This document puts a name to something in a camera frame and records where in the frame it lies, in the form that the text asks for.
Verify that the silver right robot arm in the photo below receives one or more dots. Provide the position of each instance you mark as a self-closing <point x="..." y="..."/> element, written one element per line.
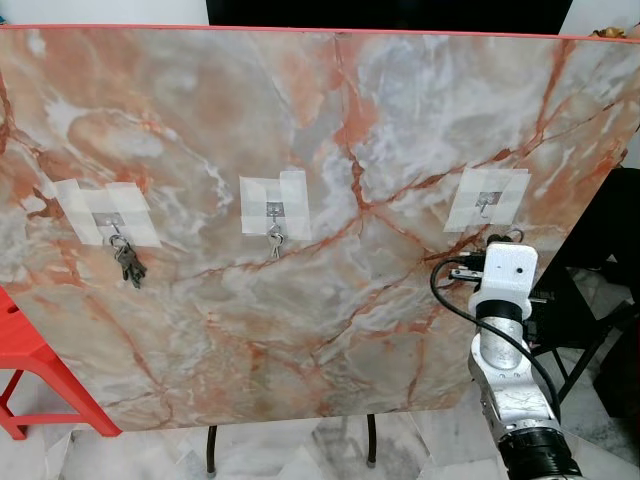
<point x="505" y="380"/>

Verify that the taped metal hook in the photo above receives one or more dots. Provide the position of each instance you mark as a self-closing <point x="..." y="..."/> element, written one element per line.
<point x="505" y="195"/>
<point x="90" y="205"/>
<point x="262" y="195"/>

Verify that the small silver key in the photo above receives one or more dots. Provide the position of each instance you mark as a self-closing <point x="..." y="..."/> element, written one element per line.
<point x="276" y="243"/>

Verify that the black metal leg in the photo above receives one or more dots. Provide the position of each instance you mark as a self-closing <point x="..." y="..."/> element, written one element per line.
<point x="211" y="450"/>
<point x="371" y="442"/>

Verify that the pink marble pattern board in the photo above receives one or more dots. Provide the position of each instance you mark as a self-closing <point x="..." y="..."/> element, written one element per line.
<point x="300" y="110"/>

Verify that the black screen panel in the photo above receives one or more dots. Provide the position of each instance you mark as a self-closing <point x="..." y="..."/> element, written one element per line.
<point x="390" y="12"/>

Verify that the red gold figurine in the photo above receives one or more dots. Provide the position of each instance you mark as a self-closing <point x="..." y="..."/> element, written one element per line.
<point x="608" y="33"/>

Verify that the dark grey key bunch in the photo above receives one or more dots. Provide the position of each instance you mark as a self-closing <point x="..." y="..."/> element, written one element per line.
<point x="128" y="262"/>

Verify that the red plastic stool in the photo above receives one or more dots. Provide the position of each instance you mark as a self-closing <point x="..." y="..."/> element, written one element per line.
<point x="40" y="375"/>

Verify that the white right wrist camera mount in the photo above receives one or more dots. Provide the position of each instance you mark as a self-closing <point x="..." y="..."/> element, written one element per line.
<point x="508" y="275"/>

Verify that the black folding frame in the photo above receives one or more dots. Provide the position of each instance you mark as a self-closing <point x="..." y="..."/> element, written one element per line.
<point x="600" y="260"/>

